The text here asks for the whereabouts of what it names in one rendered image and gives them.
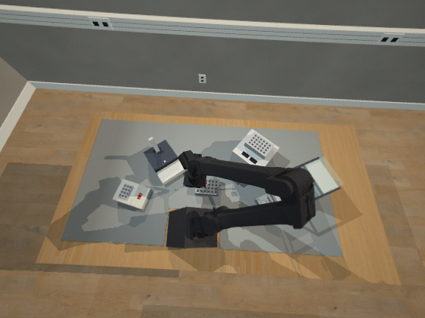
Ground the white block with rows of holes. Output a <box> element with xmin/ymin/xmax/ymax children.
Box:
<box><xmin>113</xmin><ymin>179</ymin><xmax>152</xmax><ymax>209</ymax></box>

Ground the grey bench mat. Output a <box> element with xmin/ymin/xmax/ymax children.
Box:
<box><xmin>60</xmin><ymin>119</ymin><xmax>343</xmax><ymax>257</ymax></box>

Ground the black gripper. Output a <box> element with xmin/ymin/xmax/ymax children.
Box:
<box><xmin>183</xmin><ymin>172</ymin><xmax>206</xmax><ymax>188</ymax></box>

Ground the grey tube rack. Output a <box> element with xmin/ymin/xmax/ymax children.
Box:
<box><xmin>194</xmin><ymin>178</ymin><xmax>219</xmax><ymax>196</ymax></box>

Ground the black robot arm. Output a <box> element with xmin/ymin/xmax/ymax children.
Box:
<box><xmin>178</xmin><ymin>150</ymin><xmax>315</xmax><ymax>239</ymax></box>

